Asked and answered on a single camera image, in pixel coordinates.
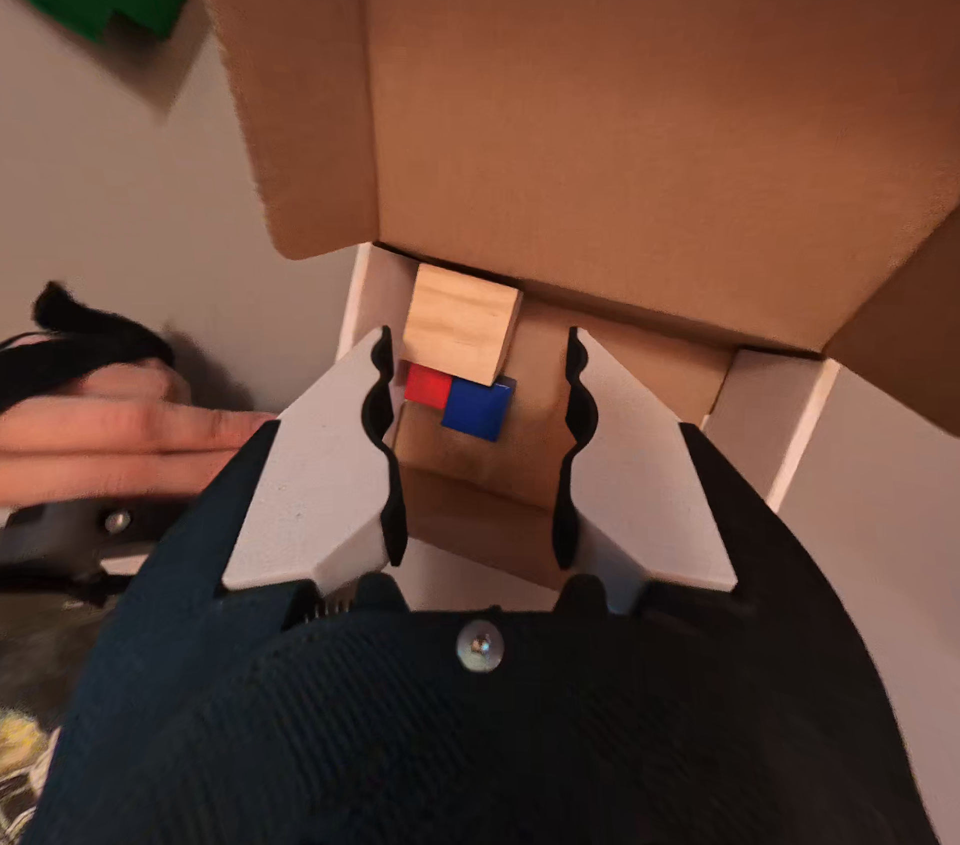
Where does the grey desk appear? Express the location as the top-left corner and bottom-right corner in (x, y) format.
(0, 0), (960, 845)

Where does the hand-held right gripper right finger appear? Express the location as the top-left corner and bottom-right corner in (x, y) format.
(551, 326), (740, 595)

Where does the blue cube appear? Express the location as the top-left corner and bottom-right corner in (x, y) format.
(441, 374), (519, 443)

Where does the white cardboard mailer box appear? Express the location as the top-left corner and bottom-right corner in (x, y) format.
(171, 0), (960, 591)

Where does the red cube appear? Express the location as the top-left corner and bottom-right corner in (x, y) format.
(403, 363), (455, 409)

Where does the wooden cube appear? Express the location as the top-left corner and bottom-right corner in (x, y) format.
(403, 262), (524, 387)

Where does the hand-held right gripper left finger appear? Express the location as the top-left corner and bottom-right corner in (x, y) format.
(219, 326), (410, 595)

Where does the person's left hand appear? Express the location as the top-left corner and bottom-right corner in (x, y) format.
(0, 363), (277, 510)

